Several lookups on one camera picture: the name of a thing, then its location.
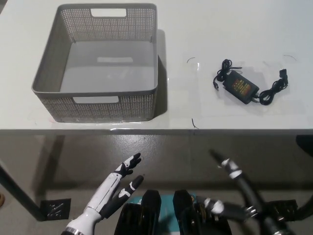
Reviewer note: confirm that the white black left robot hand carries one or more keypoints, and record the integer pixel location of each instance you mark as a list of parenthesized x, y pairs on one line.
[(102, 195)]

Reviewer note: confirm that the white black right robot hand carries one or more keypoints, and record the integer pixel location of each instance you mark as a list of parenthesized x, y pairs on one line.
[(249, 195)]

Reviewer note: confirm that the grey perforated plastic basket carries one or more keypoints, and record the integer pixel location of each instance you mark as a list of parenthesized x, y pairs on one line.
[(102, 107)]

